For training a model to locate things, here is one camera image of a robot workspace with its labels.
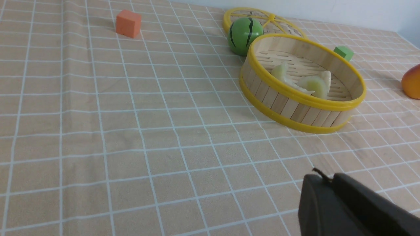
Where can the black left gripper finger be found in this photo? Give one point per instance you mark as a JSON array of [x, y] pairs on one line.
[[342, 206]]

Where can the green dumpling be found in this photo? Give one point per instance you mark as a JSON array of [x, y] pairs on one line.
[[280, 72], [313, 83]]

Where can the white dumpling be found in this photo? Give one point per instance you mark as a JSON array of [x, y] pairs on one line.
[[326, 77], [291, 83]]

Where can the green dumpling front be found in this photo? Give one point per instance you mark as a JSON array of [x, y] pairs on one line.
[[280, 72]]

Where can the bamboo steamer tray yellow rim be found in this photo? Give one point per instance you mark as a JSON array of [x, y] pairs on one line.
[[289, 106]]

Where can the bamboo steamer lid yellow rim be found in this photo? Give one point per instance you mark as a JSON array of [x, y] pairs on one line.
[[270, 22]]

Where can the orange yellow toy pear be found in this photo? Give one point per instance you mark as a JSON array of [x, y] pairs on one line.
[[411, 82]]

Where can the green foam cube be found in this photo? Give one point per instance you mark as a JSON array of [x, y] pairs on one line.
[[344, 52]]

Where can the green watermelon toy ball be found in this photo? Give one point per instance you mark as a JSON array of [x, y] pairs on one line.
[[242, 33]]

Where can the checkered peach tablecloth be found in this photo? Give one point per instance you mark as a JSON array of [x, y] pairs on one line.
[[106, 135]]

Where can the orange foam cube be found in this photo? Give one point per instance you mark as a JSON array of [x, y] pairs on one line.
[[128, 23]]

